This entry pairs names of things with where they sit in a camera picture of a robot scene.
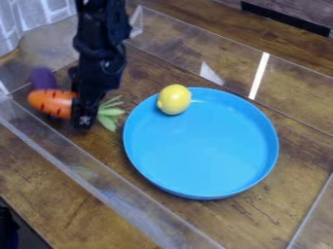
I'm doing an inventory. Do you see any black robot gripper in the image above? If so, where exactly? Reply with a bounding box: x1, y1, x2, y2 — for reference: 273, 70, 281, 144
69, 42, 128, 130

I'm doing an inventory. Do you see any orange toy carrot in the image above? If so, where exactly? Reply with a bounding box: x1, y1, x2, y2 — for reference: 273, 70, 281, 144
27, 89, 125, 132

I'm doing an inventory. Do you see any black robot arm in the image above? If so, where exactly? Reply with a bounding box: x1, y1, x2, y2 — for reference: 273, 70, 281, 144
69, 0, 132, 130

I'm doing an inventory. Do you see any purple toy eggplant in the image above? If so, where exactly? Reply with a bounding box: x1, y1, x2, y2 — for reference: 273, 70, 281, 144
30, 67, 57, 89

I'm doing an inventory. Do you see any yellow toy lemon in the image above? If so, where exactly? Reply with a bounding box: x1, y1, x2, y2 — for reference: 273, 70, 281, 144
157, 85, 192, 115

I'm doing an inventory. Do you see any white patterned cloth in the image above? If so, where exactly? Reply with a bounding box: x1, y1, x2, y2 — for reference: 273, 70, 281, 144
0, 0, 75, 57

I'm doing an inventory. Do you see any blue round plate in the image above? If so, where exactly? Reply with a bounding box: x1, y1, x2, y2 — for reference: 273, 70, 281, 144
122, 88, 280, 200

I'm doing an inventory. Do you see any clear acrylic enclosure wall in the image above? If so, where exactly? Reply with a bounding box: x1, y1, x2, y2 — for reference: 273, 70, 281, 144
0, 0, 333, 249

